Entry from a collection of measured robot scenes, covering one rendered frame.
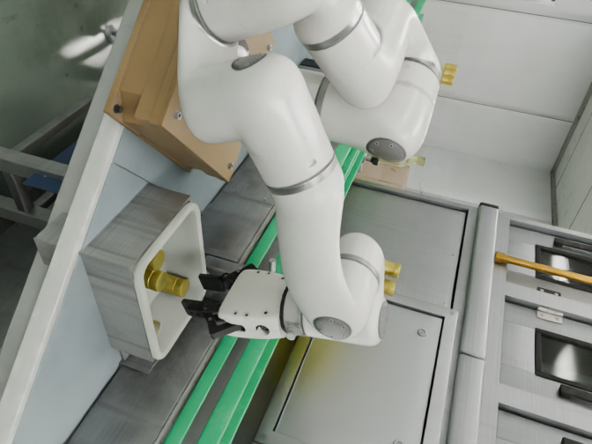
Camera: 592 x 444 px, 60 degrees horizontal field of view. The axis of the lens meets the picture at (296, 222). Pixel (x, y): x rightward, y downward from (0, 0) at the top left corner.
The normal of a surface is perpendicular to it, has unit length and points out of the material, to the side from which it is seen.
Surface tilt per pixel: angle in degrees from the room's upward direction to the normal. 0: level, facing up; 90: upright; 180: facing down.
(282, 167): 80
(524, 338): 90
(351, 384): 90
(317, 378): 90
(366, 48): 37
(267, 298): 106
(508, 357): 90
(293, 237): 114
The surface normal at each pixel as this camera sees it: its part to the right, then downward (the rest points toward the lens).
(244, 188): 0.04, -0.75
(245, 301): -0.26, -0.72
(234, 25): -0.26, 0.91
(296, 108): 0.63, 0.19
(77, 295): 0.94, 0.26
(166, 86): -0.18, -0.18
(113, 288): -0.34, 0.61
